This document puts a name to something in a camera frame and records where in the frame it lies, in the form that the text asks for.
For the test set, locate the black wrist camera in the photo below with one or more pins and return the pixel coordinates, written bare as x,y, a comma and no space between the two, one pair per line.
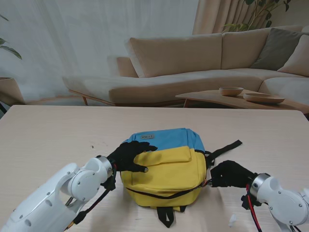
109,184
248,201

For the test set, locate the beige curtain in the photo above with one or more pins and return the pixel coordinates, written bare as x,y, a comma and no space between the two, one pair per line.
212,17

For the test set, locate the blue and yellow school bag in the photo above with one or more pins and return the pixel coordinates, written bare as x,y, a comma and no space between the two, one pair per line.
169,174

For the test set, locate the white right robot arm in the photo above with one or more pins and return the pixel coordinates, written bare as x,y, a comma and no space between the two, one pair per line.
282,200

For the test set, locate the wide shallow wooden bowl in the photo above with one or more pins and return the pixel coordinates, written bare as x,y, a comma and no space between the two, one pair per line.
263,98

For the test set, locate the wooden coffee table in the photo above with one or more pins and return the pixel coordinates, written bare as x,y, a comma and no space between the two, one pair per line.
212,96

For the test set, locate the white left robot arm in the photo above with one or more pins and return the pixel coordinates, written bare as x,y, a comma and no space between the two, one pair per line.
53,193

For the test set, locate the small white scrap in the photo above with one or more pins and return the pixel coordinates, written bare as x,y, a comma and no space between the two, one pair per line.
233,220

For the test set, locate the light wooden planter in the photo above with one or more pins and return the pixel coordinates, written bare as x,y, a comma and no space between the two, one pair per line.
9,90

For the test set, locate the grey cushion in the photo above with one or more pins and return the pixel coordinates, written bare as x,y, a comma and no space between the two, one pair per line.
275,48

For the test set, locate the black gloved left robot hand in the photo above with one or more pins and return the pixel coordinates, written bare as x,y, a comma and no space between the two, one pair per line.
128,154

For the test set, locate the white sheer curtain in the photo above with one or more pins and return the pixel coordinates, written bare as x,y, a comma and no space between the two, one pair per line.
72,36

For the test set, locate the variegated leaf plant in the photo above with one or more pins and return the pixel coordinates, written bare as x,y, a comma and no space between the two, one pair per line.
12,51

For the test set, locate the tall green leafy plant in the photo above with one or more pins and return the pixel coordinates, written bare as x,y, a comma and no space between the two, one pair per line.
237,26

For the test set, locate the beige cushion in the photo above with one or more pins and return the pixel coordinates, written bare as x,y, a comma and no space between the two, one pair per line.
299,60

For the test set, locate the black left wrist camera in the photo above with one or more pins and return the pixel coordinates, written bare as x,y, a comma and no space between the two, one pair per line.
109,184

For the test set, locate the black stand leg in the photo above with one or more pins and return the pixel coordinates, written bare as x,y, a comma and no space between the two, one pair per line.
2,107

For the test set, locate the small wooden bowl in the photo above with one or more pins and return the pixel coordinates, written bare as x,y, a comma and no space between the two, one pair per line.
230,91

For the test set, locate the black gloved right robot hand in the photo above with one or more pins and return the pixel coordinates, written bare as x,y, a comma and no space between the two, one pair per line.
231,174

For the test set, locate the beige sofa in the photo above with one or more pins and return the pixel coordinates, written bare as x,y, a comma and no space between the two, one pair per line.
169,55

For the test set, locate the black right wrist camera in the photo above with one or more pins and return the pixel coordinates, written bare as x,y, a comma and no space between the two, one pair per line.
248,201

